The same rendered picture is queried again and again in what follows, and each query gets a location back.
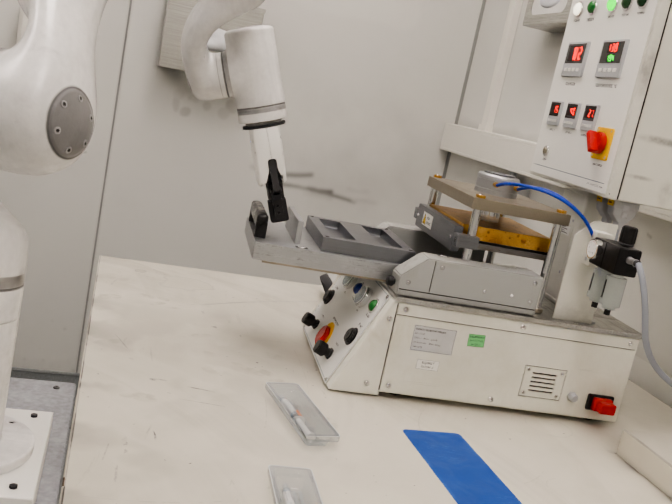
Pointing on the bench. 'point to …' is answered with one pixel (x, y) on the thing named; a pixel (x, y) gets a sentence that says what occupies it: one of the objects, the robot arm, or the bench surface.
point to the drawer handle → (259, 219)
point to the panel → (345, 310)
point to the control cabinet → (606, 133)
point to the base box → (488, 362)
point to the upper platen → (500, 233)
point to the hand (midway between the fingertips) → (278, 210)
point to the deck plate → (533, 316)
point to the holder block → (358, 240)
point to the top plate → (504, 197)
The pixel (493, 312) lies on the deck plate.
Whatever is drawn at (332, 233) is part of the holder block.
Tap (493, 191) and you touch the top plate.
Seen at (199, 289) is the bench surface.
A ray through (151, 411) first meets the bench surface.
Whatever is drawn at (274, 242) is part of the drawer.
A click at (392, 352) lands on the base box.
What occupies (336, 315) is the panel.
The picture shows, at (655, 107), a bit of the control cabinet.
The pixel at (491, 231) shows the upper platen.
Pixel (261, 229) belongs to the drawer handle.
